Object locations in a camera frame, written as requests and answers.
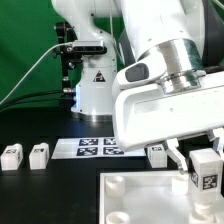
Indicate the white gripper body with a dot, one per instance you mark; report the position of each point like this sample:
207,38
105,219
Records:
146,115

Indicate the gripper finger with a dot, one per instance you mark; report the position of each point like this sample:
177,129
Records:
171,149
216,136

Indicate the white square tabletop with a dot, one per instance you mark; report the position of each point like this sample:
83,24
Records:
152,198

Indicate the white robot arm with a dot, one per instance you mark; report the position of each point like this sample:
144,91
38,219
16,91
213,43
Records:
186,32

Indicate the white marker sheet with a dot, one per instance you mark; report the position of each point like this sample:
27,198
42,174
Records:
76,148

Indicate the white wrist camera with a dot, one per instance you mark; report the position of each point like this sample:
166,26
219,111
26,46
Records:
143,72

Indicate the black camera stand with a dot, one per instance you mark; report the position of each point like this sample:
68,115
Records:
69,61

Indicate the grey camera on stand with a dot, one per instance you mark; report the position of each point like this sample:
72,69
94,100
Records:
87,47

